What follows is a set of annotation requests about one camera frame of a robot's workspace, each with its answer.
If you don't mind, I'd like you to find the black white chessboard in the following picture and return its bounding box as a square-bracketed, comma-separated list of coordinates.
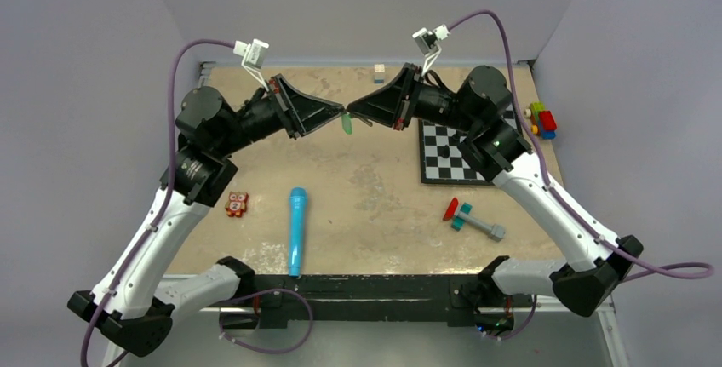
[417, 120, 493, 186]

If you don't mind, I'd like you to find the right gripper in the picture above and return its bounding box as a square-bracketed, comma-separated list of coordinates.
[347, 63, 478, 135]

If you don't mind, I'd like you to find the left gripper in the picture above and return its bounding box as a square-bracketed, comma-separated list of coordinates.
[215, 73, 345, 158]

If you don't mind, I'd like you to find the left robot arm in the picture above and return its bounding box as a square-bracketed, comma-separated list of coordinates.
[67, 75, 345, 357]

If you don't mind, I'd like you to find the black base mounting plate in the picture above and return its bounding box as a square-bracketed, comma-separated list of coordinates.
[218, 274, 532, 329]

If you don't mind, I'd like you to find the white blue small block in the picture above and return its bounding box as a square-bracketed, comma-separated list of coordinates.
[373, 64, 386, 84]

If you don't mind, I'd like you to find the green key tag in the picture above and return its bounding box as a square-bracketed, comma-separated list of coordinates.
[341, 113, 353, 135]

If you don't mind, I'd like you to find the toy bolt with propeller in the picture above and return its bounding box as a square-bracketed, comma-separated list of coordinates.
[443, 198, 506, 242]

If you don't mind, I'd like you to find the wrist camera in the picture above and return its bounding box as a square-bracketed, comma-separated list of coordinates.
[232, 39, 269, 91]
[411, 24, 450, 77]

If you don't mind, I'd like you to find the red owl block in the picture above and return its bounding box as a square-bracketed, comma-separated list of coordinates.
[225, 191, 249, 218]

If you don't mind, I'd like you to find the colourful toy block train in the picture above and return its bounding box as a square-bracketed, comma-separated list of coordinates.
[524, 101, 557, 140]

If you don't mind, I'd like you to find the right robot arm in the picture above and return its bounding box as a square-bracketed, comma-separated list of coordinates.
[347, 64, 644, 317]

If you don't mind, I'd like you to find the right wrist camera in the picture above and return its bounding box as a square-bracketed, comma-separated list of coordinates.
[411, 24, 450, 77]

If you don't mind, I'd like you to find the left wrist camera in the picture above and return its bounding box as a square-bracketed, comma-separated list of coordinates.
[232, 39, 269, 91]

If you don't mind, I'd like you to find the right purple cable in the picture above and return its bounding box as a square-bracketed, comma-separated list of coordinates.
[448, 9, 715, 284]

